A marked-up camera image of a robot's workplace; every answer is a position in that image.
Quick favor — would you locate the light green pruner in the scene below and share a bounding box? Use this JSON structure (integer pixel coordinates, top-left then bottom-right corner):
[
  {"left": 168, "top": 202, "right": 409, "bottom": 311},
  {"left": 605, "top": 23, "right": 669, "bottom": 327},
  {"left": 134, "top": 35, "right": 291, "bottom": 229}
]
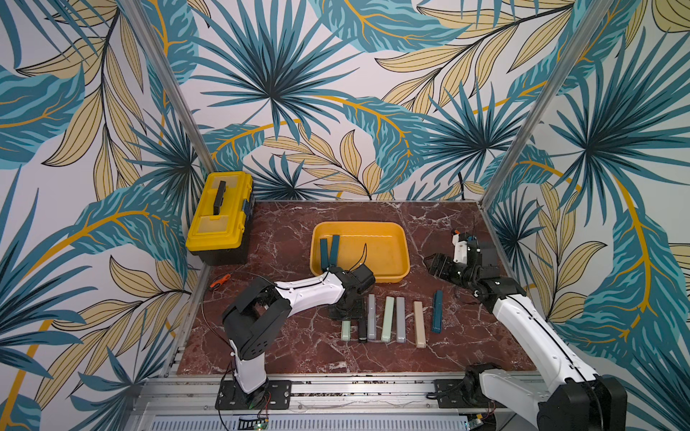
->
[
  {"left": 341, "top": 321, "right": 351, "bottom": 341},
  {"left": 381, "top": 296, "right": 395, "bottom": 343}
]

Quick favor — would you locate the dark teal pruner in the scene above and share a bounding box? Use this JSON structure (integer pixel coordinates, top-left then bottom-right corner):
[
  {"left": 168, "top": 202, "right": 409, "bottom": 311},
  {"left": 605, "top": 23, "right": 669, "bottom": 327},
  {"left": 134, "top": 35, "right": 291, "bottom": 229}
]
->
[
  {"left": 329, "top": 235, "right": 341, "bottom": 267},
  {"left": 319, "top": 238, "right": 330, "bottom": 272},
  {"left": 431, "top": 290, "right": 443, "bottom": 334}
]

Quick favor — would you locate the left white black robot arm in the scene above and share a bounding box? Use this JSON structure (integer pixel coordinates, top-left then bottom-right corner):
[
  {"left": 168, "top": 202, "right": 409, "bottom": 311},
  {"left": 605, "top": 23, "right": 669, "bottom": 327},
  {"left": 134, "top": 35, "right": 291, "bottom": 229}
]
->
[{"left": 222, "top": 264, "right": 376, "bottom": 402}]

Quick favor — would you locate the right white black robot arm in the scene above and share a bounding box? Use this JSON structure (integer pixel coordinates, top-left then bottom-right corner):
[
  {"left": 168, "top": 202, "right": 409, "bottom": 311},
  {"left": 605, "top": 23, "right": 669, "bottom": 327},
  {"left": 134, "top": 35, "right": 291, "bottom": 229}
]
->
[{"left": 423, "top": 233, "right": 627, "bottom": 430}]

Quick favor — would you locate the yellow plastic storage tray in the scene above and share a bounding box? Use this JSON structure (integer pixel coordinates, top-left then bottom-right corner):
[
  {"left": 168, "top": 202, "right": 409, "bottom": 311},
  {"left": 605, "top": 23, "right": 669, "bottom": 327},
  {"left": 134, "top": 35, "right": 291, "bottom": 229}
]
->
[{"left": 309, "top": 221, "right": 411, "bottom": 283}]

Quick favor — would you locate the grey pruner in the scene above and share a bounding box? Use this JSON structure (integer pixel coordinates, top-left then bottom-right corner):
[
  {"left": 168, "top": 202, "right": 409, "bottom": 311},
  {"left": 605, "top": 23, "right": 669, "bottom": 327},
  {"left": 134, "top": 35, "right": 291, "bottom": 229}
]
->
[
  {"left": 395, "top": 297, "right": 406, "bottom": 343},
  {"left": 367, "top": 294, "right": 377, "bottom": 340}
]

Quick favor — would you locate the grey pruner right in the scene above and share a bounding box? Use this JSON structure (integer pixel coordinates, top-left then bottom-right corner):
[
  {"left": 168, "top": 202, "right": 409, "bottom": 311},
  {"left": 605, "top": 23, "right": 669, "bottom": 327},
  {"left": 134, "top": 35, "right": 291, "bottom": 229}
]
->
[{"left": 395, "top": 297, "right": 406, "bottom": 343}]

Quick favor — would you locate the beige pruner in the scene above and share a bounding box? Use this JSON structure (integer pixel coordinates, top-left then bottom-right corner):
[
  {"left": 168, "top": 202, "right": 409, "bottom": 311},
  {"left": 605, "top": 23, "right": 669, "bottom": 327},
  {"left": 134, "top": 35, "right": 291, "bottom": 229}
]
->
[{"left": 413, "top": 301, "right": 427, "bottom": 348}]

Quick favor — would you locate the yellow black toolbox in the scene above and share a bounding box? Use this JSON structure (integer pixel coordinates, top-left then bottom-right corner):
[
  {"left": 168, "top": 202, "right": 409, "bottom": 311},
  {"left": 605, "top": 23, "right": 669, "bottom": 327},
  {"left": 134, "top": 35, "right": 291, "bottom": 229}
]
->
[{"left": 186, "top": 172, "right": 254, "bottom": 266}]

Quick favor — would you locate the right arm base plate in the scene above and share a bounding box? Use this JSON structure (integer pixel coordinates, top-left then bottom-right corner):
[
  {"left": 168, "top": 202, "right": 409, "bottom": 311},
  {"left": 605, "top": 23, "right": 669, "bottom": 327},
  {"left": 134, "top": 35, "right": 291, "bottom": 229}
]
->
[{"left": 426, "top": 379, "right": 503, "bottom": 409}]

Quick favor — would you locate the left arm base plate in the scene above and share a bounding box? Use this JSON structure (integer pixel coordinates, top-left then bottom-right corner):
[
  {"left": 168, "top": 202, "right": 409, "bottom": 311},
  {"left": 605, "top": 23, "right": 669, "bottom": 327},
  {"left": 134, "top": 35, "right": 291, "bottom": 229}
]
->
[{"left": 215, "top": 380, "right": 292, "bottom": 411}]

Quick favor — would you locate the aluminium front rail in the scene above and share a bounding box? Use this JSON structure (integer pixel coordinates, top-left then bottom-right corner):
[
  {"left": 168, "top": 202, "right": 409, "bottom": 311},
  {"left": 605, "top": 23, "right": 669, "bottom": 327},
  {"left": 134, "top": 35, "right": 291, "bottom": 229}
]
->
[{"left": 125, "top": 372, "right": 546, "bottom": 430}]

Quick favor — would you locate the right aluminium corner post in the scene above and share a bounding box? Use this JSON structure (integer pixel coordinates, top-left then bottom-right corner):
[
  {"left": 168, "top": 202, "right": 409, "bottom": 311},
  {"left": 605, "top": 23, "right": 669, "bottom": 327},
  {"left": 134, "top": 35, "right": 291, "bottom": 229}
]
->
[{"left": 479, "top": 1, "right": 613, "bottom": 213}]

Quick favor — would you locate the aluminium corner post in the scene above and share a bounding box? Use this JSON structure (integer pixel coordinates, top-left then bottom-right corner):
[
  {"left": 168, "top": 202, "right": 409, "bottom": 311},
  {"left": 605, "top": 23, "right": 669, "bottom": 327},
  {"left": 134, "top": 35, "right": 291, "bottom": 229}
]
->
[
  {"left": 479, "top": 1, "right": 613, "bottom": 213},
  {"left": 120, "top": 0, "right": 217, "bottom": 172}
]

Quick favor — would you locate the left aluminium corner post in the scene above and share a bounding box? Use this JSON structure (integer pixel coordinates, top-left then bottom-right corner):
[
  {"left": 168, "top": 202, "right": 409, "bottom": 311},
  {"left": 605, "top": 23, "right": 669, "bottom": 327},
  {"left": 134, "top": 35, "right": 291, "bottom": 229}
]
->
[{"left": 120, "top": 0, "right": 217, "bottom": 172}]

